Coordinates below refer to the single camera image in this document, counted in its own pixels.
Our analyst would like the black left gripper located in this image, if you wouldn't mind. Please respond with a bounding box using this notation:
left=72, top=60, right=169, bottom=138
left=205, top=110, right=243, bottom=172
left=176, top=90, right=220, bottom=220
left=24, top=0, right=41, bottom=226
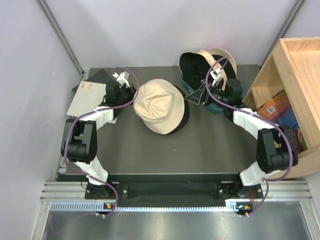
left=116, top=83, right=146, bottom=106

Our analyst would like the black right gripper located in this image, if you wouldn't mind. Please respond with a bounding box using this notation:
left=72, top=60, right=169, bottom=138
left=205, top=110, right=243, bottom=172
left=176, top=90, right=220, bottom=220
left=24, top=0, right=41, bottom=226
left=185, top=82, right=229, bottom=107

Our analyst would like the black bucket hat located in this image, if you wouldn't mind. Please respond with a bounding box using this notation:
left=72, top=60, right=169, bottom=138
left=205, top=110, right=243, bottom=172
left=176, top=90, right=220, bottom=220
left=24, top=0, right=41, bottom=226
left=169, top=85, right=190, bottom=134

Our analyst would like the beige black reversible hat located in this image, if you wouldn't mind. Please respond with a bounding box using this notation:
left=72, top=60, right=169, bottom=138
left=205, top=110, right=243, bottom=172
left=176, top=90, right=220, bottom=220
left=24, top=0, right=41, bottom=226
left=179, top=50, right=223, bottom=91

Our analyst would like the cream bucket hat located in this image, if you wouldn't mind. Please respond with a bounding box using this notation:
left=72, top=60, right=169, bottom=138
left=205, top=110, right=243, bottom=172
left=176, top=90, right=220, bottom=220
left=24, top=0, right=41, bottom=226
left=133, top=78, right=184, bottom=135

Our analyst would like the tan black hat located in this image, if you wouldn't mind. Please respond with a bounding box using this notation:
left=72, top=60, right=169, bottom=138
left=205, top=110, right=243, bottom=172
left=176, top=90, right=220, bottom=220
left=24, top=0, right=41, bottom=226
left=207, top=47, right=237, bottom=81

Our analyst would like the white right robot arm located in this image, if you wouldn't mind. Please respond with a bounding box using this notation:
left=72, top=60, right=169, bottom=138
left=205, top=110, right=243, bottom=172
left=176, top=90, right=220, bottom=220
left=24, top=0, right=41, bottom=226
left=185, top=78, right=299, bottom=198

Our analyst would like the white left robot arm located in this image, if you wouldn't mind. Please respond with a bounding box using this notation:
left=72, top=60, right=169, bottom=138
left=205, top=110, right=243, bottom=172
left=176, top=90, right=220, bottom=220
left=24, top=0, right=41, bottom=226
left=60, top=80, right=136, bottom=199

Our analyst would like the teal plastic bin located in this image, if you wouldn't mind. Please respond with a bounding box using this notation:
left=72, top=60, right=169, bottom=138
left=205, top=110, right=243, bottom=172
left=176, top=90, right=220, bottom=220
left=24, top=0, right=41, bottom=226
left=179, top=75, right=244, bottom=115

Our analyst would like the dark grey foam pad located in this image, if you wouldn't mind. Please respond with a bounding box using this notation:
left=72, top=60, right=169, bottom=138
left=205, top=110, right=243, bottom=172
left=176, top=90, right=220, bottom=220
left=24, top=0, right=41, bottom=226
left=72, top=69, right=116, bottom=94

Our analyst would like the white calibration board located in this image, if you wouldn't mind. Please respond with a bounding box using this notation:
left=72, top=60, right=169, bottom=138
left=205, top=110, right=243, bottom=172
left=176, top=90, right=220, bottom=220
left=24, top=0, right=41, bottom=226
left=66, top=81, right=117, bottom=128

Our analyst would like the wooden shelf box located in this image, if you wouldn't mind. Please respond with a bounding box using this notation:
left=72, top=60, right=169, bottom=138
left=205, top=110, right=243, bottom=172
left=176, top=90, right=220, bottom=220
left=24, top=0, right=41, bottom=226
left=243, top=36, right=320, bottom=179

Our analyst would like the purple treehouse book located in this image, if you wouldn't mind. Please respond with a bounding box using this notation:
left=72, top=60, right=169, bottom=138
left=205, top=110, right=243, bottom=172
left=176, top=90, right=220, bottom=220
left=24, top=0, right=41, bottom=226
left=293, top=128, right=308, bottom=153

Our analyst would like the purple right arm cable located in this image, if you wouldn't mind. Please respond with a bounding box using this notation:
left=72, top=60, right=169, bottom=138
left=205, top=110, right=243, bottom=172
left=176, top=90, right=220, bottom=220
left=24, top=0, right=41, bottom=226
left=205, top=56, right=294, bottom=217

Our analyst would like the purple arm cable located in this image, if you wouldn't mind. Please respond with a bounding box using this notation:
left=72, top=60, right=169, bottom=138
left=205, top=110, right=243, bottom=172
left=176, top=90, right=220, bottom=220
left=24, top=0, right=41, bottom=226
left=205, top=56, right=294, bottom=217
left=63, top=66, right=140, bottom=212

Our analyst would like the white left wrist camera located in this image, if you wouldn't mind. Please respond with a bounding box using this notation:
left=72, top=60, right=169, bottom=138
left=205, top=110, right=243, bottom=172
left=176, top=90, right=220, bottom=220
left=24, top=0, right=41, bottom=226
left=112, top=71, right=130, bottom=87

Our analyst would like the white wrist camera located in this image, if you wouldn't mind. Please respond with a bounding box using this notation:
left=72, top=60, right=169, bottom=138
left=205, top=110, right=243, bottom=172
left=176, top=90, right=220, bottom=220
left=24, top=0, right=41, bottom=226
left=210, top=68, right=223, bottom=87
left=112, top=71, right=130, bottom=87

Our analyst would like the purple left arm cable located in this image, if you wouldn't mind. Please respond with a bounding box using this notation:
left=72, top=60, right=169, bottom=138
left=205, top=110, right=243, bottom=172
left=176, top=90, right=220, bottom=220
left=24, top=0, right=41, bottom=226
left=63, top=66, right=140, bottom=212

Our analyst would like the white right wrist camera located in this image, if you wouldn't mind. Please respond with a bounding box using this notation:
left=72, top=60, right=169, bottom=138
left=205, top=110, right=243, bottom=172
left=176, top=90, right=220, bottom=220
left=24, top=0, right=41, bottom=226
left=210, top=68, right=223, bottom=87

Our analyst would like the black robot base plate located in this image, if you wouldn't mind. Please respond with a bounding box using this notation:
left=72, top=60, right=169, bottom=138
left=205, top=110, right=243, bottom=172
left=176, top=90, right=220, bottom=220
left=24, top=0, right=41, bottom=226
left=85, top=173, right=263, bottom=208

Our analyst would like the aluminium frame rail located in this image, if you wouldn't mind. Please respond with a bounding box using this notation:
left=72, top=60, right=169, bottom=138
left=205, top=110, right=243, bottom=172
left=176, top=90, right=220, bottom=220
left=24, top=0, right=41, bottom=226
left=40, top=181, right=312, bottom=214

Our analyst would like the aluminium corner post left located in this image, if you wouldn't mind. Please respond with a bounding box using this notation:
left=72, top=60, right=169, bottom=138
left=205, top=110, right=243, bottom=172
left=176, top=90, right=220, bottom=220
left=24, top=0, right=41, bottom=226
left=36, top=0, right=84, bottom=75

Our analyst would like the aluminium corner post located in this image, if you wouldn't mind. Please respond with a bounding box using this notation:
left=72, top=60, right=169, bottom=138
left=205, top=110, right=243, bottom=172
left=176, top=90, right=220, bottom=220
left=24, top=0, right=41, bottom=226
left=259, top=0, right=306, bottom=69
left=36, top=0, right=84, bottom=75

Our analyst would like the aluminium corner post right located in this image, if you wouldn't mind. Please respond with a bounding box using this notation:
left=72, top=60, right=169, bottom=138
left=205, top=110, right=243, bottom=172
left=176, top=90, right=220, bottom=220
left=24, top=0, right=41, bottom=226
left=259, top=0, right=306, bottom=69

